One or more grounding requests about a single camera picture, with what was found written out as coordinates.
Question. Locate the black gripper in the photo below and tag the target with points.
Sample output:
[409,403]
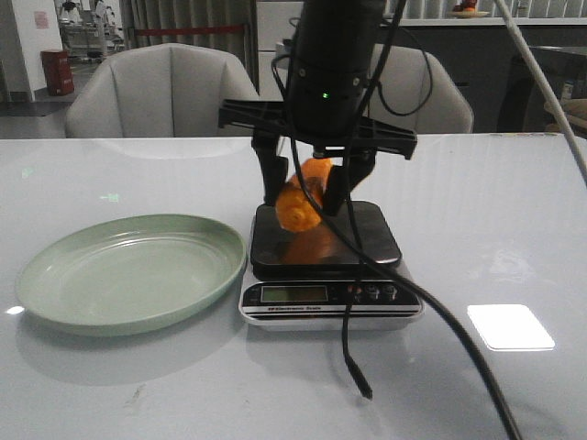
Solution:
[322,108]

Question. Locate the orange corn cob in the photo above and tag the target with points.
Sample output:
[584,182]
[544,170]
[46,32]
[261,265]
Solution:
[293,210]

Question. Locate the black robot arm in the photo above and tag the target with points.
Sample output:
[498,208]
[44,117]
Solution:
[332,34]

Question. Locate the right grey upholstered chair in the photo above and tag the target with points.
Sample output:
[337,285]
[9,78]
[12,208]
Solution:
[418,94]

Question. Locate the grey upholstered chair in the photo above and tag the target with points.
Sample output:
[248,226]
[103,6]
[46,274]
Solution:
[170,90]
[418,94]

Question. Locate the white cabinet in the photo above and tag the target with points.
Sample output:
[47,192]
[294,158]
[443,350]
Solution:
[273,26]

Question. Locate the left grey upholstered chair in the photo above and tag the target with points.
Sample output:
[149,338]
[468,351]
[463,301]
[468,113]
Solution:
[170,90]

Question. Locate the grey counter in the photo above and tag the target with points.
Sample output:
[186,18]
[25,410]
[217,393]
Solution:
[485,64]

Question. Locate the fruit bowl on counter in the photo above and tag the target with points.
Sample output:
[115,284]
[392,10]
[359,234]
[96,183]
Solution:
[466,9]

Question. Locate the light green plate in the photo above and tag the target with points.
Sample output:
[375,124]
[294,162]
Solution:
[132,275]

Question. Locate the tan cushion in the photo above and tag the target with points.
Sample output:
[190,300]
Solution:
[575,111]

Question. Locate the red trash bin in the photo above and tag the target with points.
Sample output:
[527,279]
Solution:
[58,73]

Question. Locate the pink wall notice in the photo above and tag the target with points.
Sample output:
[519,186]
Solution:
[41,20]

